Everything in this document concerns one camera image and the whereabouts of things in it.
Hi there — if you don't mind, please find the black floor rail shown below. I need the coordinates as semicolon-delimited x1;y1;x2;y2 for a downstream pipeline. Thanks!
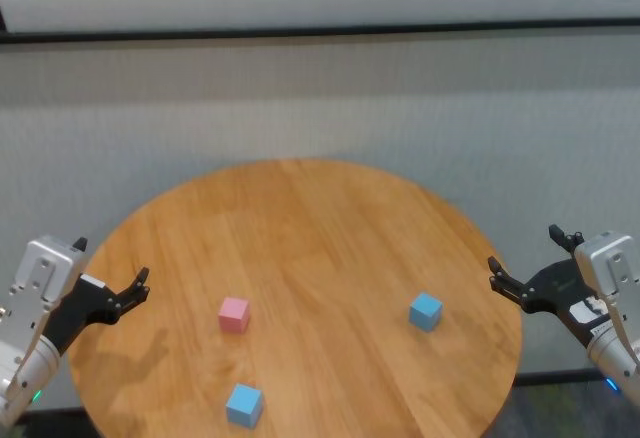
514;368;604;388
22;405;85;416

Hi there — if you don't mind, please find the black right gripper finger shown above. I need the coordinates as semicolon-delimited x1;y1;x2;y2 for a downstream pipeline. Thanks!
548;224;587;258
488;255;534;307

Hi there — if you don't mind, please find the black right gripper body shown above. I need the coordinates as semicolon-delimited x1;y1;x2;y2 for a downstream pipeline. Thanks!
520;256;614;348

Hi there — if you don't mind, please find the blue cube block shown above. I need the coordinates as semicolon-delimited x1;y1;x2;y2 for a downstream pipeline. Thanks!
225;383;264;430
408;291;444;333

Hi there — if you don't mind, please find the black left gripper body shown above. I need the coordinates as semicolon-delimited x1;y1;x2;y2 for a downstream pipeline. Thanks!
42;272;126;355

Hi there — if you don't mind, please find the pink cube block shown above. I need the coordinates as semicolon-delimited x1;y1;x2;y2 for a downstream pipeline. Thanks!
217;296;251;334

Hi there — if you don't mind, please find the black wall rail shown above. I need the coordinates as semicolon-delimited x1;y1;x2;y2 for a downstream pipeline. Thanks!
0;16;640;45

